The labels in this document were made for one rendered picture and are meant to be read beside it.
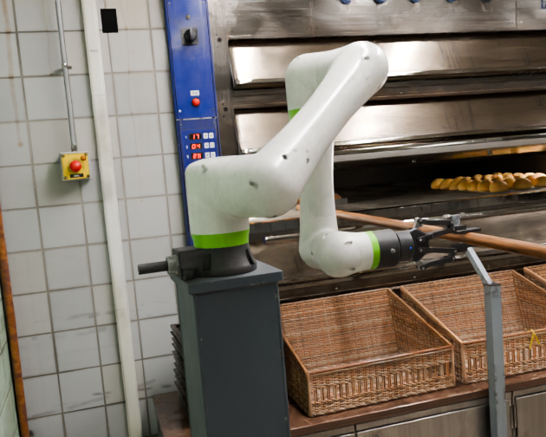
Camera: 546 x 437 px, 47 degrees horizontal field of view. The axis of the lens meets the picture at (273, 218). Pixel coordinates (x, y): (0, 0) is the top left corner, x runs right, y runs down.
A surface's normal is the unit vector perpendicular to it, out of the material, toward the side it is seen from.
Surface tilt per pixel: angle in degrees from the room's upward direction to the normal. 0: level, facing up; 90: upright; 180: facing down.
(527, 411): 90
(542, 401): 90
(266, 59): 69
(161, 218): 90
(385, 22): 90
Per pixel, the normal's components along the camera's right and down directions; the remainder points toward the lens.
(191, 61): 0.28, 0.07
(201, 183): -0.70, 0.05
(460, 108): 0.23, -0.27
